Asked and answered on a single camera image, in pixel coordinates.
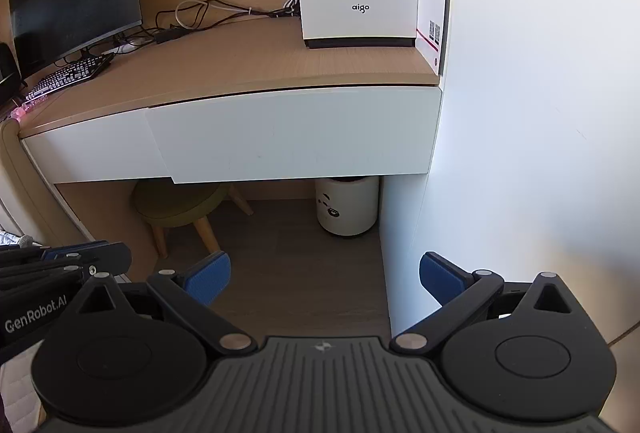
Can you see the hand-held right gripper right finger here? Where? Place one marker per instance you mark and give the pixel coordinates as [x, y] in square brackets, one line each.
[440, 275]

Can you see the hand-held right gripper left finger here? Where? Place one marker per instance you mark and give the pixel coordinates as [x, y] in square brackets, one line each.
[207, 280]

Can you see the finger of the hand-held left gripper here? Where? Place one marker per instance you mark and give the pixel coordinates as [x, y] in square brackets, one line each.
[62, 254]
[115, 258]

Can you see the green stool with wooden legs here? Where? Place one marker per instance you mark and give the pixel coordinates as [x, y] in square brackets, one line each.
[175, 203]

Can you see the small white desk drawer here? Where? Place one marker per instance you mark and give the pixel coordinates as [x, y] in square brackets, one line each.
[95, 148]

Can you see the white waste bin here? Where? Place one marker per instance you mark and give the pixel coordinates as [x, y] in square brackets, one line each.
[347, 208]

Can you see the pink plastic trinket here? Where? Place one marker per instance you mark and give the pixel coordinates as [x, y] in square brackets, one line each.
[22, 111]

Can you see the black keyboard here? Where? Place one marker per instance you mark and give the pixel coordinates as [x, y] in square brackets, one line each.
[70, 75]

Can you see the white power adapter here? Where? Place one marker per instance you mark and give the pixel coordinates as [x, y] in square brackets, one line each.
[125, 47]

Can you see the black power adapter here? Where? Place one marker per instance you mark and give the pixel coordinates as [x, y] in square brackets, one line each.
[168, 35]

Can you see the white printed leaflet card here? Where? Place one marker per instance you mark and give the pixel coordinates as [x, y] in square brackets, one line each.
[432, 8]

